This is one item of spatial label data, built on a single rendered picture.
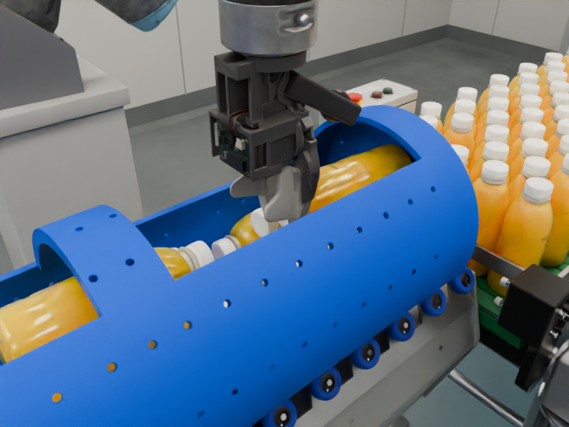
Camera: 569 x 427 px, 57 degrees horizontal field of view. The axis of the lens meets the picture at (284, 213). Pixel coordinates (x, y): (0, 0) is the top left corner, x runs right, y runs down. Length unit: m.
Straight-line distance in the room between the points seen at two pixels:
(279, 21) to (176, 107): 3.36
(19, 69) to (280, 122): 0.76
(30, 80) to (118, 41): 2.37
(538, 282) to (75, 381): 0.64
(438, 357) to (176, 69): 3.14
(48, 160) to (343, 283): 0.83
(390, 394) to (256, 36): 0.54
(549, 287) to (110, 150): 0.93
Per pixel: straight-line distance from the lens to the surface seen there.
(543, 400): 1.03
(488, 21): 5.55
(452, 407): 1.94
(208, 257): 0.55
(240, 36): 0.47
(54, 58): 1.19
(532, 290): 0.83
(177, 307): 0.45
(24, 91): 1.19
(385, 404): 0.81
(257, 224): 0.68
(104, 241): 0.48
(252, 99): 0.50
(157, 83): 3.71
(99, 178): 1.28
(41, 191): 1.25
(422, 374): 0.86
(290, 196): 0.56
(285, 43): 0.47
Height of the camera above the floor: 1.51
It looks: 34 degrees down
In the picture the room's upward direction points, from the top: straight up
